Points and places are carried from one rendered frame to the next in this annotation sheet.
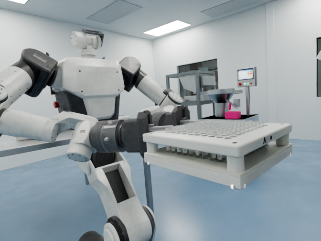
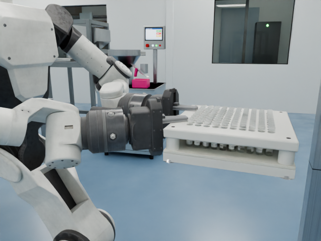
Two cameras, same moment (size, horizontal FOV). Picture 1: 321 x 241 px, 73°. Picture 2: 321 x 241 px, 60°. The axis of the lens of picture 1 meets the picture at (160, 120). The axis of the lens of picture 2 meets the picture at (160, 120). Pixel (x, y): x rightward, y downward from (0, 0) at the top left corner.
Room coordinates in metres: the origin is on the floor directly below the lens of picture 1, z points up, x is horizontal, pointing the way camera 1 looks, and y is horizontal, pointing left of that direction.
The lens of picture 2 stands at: (0.04, 0.31, 1.16)
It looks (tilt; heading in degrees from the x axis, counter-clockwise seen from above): 15 degrees down; 331
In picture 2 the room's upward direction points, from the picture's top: straight up
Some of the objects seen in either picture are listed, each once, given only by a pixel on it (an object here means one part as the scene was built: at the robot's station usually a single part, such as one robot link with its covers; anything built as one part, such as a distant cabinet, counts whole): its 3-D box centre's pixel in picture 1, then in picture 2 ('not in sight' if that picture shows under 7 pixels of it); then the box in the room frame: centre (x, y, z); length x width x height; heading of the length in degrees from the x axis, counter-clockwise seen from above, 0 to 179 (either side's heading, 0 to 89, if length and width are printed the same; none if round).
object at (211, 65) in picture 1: (198, 82); (80, 34); (6.10, -1.14, 1.43); 1.32 x 0.01 x 1.11; 48
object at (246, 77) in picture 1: (246, 92); (154, 55); (2.85, -1.16, 1.07); 0.23 x 0.10 x 0.62; 48
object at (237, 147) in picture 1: (215, 132); (232, 123); (0.49, -0.13, 0.99); 0.25 x 0.24 x 0.02; 42
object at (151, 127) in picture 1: (161, 126); (173, 117); (0.54, 0.00, 1.01); 0.06 x 0.03 x 0.02; 74
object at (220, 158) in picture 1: (220, 151); (260, 145); (0.40, -0.11, 0.98); 0.01 x 0.01 x 0.07
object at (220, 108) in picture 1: (225, 102); (130, 67); (2.95, -0.91, 0.95); 0.49 x 0.36 x 0.38; 48
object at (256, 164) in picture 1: (216, 153); (230, 143); (0.49, -0.13, 0.95); 0.24 x 0.24 x 0.02; 42
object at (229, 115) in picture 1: (232, 115); (141, 83); (2.63, -0.89, 0.80); 0.16 x 0.12 x 0.09; 48
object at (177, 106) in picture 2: (190, 120); (185, 106); (0.62, -0.09, 1.01); 0.06 x 0.03 x 0.02; 34
